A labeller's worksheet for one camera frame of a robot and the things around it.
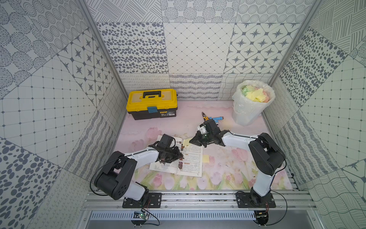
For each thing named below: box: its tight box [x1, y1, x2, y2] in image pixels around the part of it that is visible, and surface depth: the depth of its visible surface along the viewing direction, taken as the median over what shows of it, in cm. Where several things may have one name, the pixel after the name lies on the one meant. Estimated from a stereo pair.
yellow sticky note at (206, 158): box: [202, 154, 210, 163], surface depth 90 cm
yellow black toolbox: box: [125, 88, 179, 121], surface depth 101 cm
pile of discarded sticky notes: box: [241, 84, 270, 103], surface depth 88 cm
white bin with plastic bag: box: [231, 79, 276, 127], surface depth 90 cm
